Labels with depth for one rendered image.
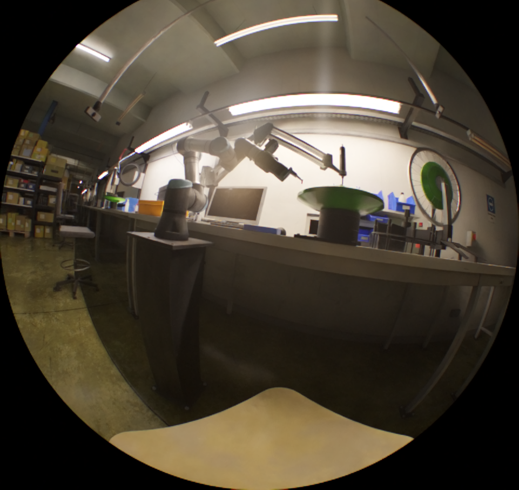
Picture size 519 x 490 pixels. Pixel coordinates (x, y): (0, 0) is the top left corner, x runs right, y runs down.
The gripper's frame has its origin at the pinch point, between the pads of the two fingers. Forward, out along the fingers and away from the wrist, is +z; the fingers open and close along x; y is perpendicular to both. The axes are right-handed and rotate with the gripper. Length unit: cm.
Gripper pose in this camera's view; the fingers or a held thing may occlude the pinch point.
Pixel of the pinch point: (302, 180)
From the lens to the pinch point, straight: 60.1
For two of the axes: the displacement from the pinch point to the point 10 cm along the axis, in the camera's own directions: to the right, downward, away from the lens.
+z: 6.9, 6.8, -2.4
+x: -2.8, -0.5, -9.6
